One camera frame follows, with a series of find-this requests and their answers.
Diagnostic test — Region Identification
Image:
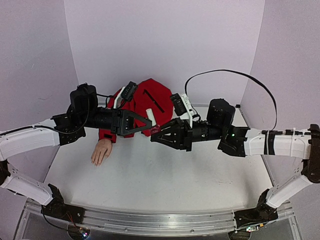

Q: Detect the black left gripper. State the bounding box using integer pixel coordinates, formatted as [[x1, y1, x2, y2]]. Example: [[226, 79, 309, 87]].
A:
[[80, 108, 155, 136]]

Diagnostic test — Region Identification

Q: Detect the white nail polish cap brush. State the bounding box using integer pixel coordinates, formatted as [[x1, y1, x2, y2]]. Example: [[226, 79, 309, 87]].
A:
[[146, 108, 157, 127]]

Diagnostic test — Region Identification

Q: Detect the red nail polish bottle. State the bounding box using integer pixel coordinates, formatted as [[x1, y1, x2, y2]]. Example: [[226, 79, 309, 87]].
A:
[[150, 125, 161, 136]]

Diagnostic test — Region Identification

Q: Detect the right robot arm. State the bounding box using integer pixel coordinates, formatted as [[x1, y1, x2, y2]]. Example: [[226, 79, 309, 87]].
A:
[[151, 96, 320, 209]]

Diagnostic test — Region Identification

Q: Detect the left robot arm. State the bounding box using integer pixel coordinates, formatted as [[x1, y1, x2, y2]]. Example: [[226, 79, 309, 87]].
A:
[[0, 82, 156, 219]]

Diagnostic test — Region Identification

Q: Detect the red jacket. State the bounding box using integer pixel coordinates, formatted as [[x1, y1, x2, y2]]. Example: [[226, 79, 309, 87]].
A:
[[98, 78, 174, 144]]

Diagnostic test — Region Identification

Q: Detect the mannequin hand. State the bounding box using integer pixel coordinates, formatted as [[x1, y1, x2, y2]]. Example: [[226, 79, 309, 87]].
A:
[[91, 139, 113, 167]]

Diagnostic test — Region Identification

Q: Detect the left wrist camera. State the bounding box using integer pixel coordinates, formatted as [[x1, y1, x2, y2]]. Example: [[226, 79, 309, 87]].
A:
[[113, 81, 138, 109]]

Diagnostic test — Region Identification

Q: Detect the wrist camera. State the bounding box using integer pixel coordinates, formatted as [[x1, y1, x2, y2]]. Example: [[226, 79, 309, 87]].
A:
[[113, 81, 138, 109], [170, 93, 200, 129]]

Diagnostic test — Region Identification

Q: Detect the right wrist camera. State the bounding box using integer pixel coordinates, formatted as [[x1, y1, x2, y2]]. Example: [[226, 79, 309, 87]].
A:
[[170, 93, 200, 129]]

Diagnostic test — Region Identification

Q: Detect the aluminium front rail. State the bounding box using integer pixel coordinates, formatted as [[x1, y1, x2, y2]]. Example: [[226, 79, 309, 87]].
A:
[[13, 200, 302, 240]]

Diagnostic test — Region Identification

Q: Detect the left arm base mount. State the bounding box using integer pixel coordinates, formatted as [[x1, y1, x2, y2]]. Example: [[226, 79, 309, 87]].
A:
[[41, 183, 85, 224]]

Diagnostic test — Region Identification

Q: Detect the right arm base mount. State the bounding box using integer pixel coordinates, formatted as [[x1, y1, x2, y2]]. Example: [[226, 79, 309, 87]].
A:
[[234, 189, 278, 229]]

